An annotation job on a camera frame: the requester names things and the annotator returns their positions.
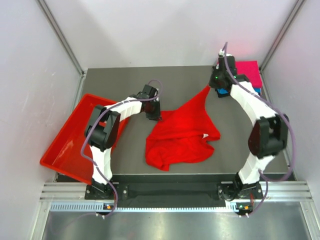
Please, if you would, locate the red t-shirt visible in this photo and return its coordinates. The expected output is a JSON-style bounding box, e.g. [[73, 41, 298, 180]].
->
[[145, 85, 221, 171]]

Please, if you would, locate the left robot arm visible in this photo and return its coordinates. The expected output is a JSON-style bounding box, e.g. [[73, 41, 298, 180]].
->
[[80, 84, 162, 199]]

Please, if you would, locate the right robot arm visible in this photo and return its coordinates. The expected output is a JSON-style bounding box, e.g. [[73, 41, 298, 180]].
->
[[209, 51, 288, 201]]

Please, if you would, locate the blue folded t-shirt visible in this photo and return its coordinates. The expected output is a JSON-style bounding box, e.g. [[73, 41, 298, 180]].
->
[[215, 87, 262, 95]]

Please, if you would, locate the black folded t-shirt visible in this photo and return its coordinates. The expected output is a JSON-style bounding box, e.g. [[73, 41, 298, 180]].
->
[[216, 92, 262, 99]]

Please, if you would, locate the pink folded t-shirt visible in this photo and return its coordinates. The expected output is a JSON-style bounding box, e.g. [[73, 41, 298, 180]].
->
[[235, 60, 263, 89]]

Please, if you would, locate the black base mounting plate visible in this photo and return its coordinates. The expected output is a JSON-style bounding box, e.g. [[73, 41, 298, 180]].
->
[[84, 173, 263, 201]]

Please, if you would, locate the red plastic bin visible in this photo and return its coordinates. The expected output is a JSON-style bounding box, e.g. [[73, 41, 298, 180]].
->
[[39, 93, 116, 184]]

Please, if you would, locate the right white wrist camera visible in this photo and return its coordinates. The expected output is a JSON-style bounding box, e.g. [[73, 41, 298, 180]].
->
[[216, 49, 226, 70]]

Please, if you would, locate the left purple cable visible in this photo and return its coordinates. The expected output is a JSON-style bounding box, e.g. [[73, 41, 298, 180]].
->
[[49, 79, 165, 231]]

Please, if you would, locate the purple cable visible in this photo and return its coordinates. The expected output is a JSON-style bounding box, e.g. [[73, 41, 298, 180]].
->
[[49, 79, 165, 231], [217, 41, 298, 218]]

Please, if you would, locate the right aluminium frame post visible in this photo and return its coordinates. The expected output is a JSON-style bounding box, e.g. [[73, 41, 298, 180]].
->
[[259, 0, 307, 73]]

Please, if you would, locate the aluminium frame post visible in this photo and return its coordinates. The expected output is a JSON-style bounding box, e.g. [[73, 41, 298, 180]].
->
[[259, 0, 307, 73], [35, 0, 85, 77]]

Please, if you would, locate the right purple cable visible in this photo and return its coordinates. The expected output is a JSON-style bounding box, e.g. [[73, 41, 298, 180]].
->
[[217, 41, 298, 218]]

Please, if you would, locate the left aluminium frame post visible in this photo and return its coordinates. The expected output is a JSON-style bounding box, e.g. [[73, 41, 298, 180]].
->
[[35, 0, 85, 77]]

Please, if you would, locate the aluminium front rail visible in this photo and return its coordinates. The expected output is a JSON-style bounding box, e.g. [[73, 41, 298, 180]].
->
[[40, 181, 313, 213]]

